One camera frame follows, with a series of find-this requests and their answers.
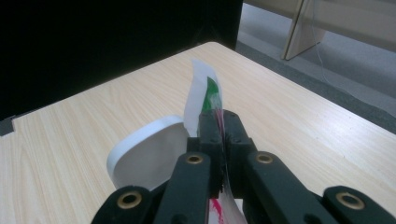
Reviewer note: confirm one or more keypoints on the pink and white plastic bag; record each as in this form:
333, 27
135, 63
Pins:
199, 90

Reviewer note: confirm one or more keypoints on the white plastic container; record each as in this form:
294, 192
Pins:
146, 155

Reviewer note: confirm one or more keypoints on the black curtain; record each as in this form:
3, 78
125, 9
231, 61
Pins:
109, 40

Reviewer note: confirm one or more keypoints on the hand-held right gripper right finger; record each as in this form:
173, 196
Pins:
264, 186

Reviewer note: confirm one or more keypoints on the light wooden shelf unit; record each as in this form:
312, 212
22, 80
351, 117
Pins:
342, 21

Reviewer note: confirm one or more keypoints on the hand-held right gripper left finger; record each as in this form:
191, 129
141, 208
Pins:
190, 180

